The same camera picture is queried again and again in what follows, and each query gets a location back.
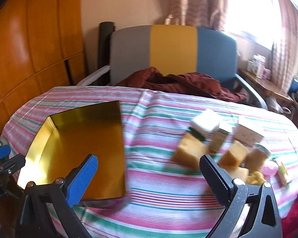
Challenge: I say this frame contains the yellow sponge block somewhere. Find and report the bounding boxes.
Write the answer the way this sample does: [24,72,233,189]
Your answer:
[172,133,209,170]
[205,164,250,195]
[217,141,249,167]

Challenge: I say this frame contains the small green carton box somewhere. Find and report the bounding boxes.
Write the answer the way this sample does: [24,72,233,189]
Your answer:
[208,122,232,153]

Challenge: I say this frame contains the white cardboard box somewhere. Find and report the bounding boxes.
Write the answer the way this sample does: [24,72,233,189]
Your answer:
[233,116,264,146]

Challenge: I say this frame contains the white green scrub sponge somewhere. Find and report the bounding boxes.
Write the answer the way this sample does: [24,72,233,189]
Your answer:
[189,109,221,141]

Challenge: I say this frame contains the pink hair roller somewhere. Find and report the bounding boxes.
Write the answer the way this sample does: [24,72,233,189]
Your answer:
[260,160,278,182]

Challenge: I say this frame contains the cracker snack packet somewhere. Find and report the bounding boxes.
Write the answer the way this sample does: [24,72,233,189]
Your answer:
[272,158,292,187]

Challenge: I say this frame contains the gold metal tray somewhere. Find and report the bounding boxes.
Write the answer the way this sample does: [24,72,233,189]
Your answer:
[17,101,126,202]

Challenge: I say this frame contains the striped bed sheet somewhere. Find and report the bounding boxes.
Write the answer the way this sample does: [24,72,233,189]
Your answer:
[0,86,298,237]

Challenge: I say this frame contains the magenta quilted blanket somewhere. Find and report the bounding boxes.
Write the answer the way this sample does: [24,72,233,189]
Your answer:
[282,196,298,237]

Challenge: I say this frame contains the dark red blanket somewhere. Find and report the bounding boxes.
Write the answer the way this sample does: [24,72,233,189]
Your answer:
[116,67,247,103]

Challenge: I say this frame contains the wooden desk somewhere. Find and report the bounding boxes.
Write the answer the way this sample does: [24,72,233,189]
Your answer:
[238,69,293,103]

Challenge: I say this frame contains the wooden wardrobe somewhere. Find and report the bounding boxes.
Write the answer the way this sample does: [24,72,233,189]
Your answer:
[0,0,88,135]

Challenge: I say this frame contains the blue bag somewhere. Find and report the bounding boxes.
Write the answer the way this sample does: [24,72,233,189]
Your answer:
[288,76,298,95]

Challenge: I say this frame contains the white boxes on desk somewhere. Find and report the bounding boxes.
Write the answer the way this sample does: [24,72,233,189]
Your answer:
[247,54,271,80]

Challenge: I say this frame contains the grey yellow blue chair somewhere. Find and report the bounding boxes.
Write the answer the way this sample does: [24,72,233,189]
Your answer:
[79,25,268,109]

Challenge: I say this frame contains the pink patterned curtain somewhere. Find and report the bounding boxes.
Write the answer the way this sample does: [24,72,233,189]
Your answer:
[165,0,228,31]

